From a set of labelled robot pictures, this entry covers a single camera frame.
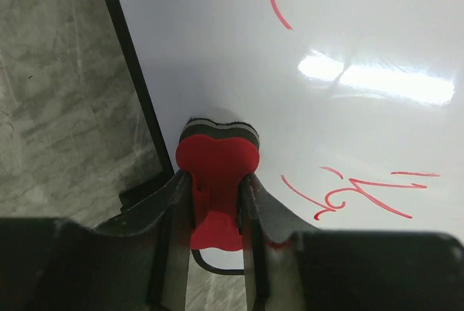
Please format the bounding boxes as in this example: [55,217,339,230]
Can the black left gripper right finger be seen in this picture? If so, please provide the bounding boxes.
[239,174,318,310]

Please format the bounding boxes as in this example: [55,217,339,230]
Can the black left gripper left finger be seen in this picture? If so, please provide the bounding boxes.
[95,171,194,310]

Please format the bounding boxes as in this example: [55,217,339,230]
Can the small black-framed whiteboard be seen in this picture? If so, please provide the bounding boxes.
[93,0,464,275]

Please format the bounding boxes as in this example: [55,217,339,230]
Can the red and black whiteboard eraser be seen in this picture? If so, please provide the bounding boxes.
[175,117,260,252]

